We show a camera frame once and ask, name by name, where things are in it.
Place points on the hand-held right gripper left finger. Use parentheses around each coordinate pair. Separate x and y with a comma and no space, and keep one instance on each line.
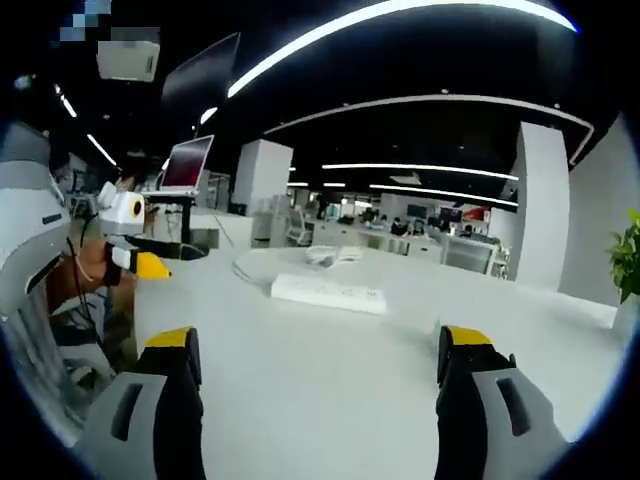
(150,425)

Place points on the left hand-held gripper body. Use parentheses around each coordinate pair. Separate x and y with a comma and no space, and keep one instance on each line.
(120,215)

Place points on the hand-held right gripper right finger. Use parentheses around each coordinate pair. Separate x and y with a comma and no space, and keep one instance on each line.
(480,425)

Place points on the clear plastic bag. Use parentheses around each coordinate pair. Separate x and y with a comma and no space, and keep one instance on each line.
(335,254)

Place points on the white power strip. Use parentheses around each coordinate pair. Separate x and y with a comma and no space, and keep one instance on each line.
(330,294)

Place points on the white desk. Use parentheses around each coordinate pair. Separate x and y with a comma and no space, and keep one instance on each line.
(325,380)

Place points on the person's left hand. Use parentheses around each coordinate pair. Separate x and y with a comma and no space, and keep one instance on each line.
(95,265)

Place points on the open silver laptop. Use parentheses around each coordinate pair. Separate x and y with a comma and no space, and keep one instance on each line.
(187,167)

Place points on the white worn device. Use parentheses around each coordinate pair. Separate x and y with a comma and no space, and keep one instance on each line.
(27,215)

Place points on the grey office chair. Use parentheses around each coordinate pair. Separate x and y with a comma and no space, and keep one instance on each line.
(299,226)

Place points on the white ceiling unit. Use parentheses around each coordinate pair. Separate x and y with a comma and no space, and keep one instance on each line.
(129,59)

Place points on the row of office desks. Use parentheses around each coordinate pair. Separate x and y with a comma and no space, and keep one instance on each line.
(415,240)

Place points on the green potted plant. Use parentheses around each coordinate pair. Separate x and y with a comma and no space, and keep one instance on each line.
(627,260)

